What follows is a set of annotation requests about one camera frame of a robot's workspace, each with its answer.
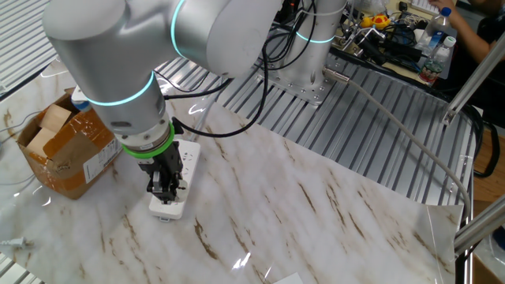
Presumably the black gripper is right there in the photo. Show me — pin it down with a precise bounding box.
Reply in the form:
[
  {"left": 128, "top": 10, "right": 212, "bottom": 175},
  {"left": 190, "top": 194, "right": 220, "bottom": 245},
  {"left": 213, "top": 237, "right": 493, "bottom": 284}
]
[{"left": 137, "top": 148, "right": 185, "bottom": 205}]

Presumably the bare bystander forearm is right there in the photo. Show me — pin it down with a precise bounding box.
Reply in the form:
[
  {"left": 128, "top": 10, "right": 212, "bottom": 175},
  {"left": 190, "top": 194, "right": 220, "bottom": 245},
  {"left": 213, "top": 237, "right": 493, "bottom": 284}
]
[{"left": 445, "top": 6, "right": 494, "bottom": 64}]

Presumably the white four-socket power strip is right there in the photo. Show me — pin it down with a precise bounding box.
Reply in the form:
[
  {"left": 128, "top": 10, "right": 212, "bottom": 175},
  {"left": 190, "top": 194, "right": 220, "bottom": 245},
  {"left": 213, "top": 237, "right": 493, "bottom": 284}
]
[{"left": 148, "top": 140, "right": 201, "bottom": 223}]

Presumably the bystander hand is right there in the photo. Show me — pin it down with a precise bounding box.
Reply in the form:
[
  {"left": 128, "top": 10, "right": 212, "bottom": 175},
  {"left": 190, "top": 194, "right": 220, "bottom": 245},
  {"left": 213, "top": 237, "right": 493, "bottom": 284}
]
[{"left": 428, "top": 0, "right": 455, "bottom": 13}]

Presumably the taped brown cardboard box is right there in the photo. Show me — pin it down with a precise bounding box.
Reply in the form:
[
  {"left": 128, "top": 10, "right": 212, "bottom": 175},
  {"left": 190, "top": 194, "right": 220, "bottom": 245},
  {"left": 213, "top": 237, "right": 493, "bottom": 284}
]
[{"left": 16, "top": 87, "right": 124, "bottom": 200}]

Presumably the glossy marble pattern mat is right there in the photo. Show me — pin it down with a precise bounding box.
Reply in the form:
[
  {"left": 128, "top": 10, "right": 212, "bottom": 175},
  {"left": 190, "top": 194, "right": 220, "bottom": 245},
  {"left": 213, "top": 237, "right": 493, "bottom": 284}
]
[{"left": 0, "top": 58, "right": 465, "bottom": 284}]

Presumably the clear bottle white cap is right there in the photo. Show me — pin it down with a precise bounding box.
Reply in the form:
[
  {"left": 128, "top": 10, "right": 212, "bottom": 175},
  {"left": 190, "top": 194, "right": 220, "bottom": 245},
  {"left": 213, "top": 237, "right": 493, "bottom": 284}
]
[{"left": 418, "top": 35, "right": 458, "bottom": 86}]

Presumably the clear bottle blue cap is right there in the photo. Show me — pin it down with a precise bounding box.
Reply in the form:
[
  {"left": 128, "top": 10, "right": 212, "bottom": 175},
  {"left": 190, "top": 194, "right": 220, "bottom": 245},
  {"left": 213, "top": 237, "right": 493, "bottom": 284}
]
[{"left": 413, "top": 6, "right": 453, "bottom": 56}]

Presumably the person in black shirt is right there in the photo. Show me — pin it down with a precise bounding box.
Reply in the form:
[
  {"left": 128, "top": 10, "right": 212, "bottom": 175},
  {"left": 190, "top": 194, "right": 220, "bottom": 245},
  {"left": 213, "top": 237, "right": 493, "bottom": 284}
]
[{"left": 453, "top": 0, "right": 505, "bottom": 99}]

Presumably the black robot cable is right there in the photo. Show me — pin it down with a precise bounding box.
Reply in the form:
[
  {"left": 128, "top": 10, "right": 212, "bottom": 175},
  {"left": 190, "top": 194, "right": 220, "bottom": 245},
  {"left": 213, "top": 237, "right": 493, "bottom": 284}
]
[
  {"left": 155, "top": 70, "right": 234, "bottom": 99},
  {"left": 170, "top": 43, "right": 273, "bottom": 139}
]

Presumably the grey power strip cable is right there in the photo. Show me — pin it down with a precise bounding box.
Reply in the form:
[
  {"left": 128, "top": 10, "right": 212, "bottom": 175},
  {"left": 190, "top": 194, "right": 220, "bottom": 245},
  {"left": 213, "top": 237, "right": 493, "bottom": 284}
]
[{"left": 188, "top": 78, "right": 228, "bottom": 142}]

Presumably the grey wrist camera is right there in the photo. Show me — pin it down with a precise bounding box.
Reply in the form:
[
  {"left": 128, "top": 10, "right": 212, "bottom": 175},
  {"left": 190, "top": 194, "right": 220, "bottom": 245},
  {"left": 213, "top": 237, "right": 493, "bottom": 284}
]
[{"left": 70, "top": 84, "right": 94, "bottom": 112}]

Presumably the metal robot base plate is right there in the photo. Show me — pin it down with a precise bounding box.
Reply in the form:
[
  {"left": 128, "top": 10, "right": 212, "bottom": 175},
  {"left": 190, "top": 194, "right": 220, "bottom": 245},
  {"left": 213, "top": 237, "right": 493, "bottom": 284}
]
[{"left": 264, "top": 66, "right": 340, "bottom": 107}]

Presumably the white two-pin plug cord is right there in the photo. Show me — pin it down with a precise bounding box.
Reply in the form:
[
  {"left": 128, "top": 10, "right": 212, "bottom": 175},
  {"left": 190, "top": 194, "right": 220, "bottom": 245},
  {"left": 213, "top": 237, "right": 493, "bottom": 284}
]
[{"left": 0, "top": 236, "right": 36, "bottom": 250}]

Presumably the grey robot conduit hose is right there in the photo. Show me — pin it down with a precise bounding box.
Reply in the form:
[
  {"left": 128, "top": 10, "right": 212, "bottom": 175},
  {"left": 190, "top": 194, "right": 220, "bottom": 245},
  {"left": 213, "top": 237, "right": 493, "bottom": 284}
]
[{"left": 322, "top": 67, "right": 473, "bottom": 222}]

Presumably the aluminium frame bar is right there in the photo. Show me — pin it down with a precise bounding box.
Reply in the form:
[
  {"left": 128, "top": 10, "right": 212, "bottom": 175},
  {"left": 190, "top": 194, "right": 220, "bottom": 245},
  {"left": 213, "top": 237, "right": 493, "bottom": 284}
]
[
  {"left": 441, "top": 33, "right": 505, "bottom": 126},
  {"left": 453, "top": 195, "right": 505, "bottom": 257}
]

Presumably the thick black cable loop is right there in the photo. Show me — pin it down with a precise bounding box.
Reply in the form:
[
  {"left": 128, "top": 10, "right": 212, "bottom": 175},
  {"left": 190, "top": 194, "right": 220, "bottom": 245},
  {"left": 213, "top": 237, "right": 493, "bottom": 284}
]
[{"left": 461, "top": 104, "right": 501, "bottom": 178}]

